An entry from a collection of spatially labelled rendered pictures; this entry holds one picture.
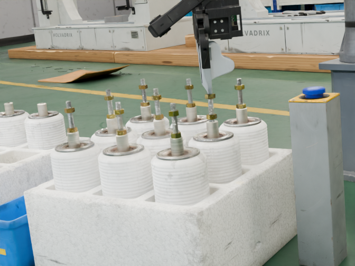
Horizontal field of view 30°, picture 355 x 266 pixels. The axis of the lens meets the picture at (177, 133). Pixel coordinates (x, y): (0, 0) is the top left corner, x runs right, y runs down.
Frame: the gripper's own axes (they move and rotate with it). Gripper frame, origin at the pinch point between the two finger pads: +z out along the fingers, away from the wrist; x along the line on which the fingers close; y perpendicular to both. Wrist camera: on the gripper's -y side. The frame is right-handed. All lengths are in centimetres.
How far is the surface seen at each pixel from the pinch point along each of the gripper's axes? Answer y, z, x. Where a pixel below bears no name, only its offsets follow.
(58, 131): -34, 13, 38
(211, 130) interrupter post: 0.2, 8.1, -1.1
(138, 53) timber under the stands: -19, 28, 343
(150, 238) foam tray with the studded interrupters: -12.6, 22.2, -14.8
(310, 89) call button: 17.9, 1.8, -5.6
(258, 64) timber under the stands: 50, 32, 254
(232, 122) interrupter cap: 5.4, 9.4, 9.5
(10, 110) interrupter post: -46, 9, 48
